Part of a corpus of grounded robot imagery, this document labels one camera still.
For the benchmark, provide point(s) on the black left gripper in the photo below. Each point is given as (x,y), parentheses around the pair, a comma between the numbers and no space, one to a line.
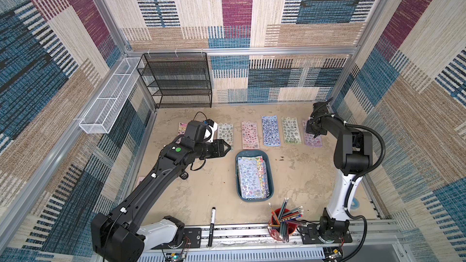
(219,148)

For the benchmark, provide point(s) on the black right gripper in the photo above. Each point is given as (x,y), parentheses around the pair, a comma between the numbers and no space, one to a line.
(315,127)

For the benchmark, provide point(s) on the pink character sticker sheet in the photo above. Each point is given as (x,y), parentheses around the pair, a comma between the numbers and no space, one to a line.
(309,139)

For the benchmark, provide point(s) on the green dinosaur sticker sheet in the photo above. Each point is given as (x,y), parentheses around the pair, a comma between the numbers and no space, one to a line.
(226,132)

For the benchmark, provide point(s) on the green frog sticker sheet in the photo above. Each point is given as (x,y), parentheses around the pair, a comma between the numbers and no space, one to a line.
(291,130)

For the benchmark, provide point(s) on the pink bonbon sticker sheet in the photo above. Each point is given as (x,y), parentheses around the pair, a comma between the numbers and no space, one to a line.
(249,135)

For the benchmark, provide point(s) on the pink cat sticker sheet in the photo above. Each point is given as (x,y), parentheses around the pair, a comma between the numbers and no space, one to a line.
(182,128)

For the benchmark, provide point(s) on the blue penguin sticker sheet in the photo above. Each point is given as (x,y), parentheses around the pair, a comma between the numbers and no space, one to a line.
(270,131)

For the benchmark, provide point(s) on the teal plastic storage box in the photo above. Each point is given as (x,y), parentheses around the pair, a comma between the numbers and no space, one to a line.
(252,153)

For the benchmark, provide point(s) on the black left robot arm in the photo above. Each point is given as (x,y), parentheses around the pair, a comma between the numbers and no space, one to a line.
(145,203)

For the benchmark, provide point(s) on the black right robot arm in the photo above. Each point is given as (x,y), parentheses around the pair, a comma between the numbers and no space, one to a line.
(352,157)

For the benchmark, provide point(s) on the pastel sticker sheet in box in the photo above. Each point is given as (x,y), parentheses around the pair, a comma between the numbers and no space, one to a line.
(253,178)

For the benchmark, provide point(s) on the black marker pen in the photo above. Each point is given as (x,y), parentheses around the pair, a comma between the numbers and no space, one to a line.
(211,225)

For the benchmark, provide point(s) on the pink calculator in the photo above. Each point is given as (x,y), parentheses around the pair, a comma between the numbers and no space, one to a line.
(140,179)

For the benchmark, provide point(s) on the blue tape roll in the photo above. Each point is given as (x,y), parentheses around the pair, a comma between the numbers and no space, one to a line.
(355,204)

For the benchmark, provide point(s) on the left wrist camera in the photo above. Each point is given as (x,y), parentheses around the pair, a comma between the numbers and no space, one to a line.
(211,128)

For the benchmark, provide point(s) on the black wire shelf rack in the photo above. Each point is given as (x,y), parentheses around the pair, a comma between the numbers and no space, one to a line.
(177,80)

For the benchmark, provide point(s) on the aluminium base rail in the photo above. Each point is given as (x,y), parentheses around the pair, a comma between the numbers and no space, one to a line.
(257,243)

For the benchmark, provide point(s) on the white wire mesh basket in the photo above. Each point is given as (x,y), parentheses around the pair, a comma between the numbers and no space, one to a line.
(104,111)

